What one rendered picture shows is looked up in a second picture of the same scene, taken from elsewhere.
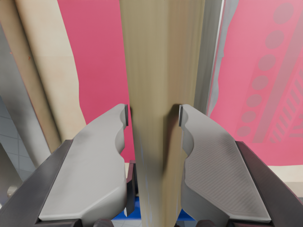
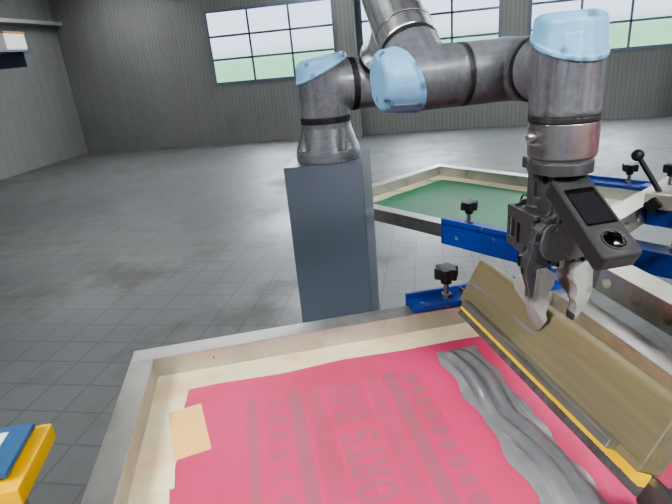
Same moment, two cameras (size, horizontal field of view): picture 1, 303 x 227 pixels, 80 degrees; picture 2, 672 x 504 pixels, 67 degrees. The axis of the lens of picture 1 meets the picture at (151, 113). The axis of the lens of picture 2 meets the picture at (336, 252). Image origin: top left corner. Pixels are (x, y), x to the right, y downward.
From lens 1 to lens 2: 60 cm
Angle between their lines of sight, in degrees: 38
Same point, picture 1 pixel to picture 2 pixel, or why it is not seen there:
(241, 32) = (484, 442)
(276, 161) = (350, 362)
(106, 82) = not seen: hidden behind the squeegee
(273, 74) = (425, 423)
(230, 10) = (508, 451)
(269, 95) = (412, 408)
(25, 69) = (652, 370)
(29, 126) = (623, 332)
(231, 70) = (468, 416)
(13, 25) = not seen: outside the picture
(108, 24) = not seen: hidden behind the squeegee
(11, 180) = (612, 291)
